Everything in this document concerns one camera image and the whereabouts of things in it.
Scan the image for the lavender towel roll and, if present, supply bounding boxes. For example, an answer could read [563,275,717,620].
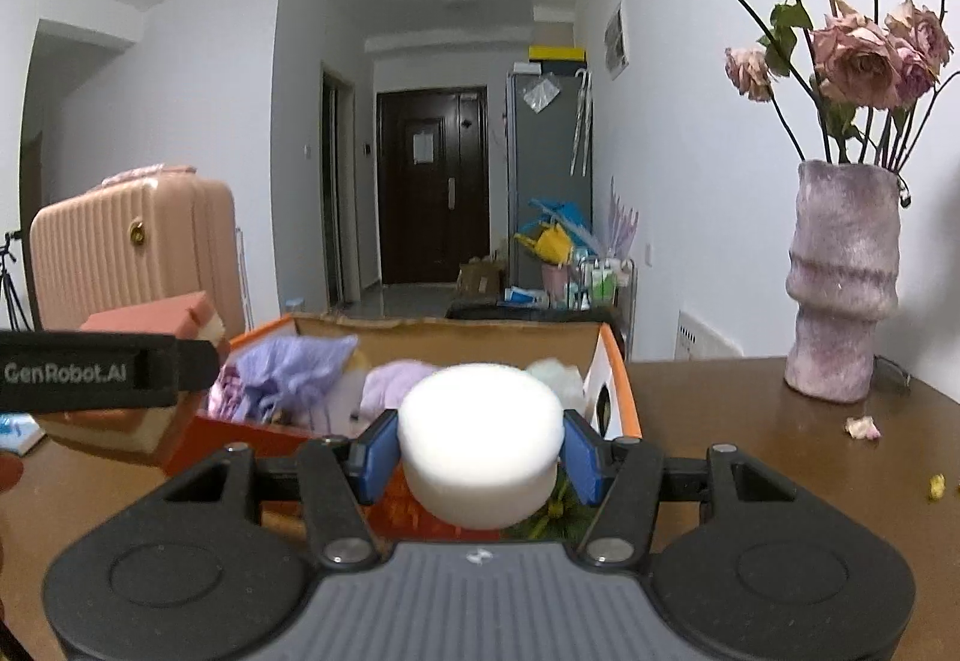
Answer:
[358,360,438,420]

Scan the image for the purple woven pouch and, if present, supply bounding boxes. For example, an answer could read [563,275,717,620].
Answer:
[233,336,359,434]

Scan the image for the pink layered sponge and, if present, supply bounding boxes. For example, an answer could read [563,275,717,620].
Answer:
[39,292,229,466]

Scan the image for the white round sponge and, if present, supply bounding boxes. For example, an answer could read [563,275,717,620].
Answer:
[398,363,565,531]

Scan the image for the blue tissue pack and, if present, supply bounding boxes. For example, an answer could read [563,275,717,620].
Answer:
[0,414,46,456]

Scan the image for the orange cardboard box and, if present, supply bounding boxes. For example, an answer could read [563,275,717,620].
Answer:
[163,315,641,544]

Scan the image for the clear plastic ball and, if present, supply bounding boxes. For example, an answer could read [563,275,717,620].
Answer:
[526,357,587,414]

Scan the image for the pink ribbed suitcase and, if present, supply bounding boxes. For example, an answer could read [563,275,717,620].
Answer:
[29,166,245,338]

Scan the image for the metal trolley with bottles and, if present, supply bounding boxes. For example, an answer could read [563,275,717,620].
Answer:
[566,257,636,312]

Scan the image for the fallen rose petal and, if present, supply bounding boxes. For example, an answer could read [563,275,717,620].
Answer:
[844,416,882,441]

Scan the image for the yellow bag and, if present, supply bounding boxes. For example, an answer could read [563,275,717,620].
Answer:
[514,223,574,266]

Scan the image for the brown carton on floor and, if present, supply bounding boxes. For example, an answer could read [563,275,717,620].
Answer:
[455,258,505,301]

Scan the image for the purple feather decoration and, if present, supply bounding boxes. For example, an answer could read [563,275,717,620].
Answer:
[607,179,640,260]

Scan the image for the pink textured vase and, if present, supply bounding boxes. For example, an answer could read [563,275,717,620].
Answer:
[784,161,900,404]

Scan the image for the dark entrance door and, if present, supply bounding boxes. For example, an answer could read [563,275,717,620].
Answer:
[376,88,490,286]

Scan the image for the grey refrigerator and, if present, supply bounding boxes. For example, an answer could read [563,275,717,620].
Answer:
[506,73,592,289]

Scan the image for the yellow box atop fridge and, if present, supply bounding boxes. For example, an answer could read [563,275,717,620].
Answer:
[527,46,587,63]

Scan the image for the dried pink roses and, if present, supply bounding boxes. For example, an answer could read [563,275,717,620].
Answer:
[724,0,958,175]

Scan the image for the white board against wall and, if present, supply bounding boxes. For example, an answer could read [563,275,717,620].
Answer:
[674,310,743,360]

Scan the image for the white wall panel box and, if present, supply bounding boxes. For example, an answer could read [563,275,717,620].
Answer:
[604,1,630,81]

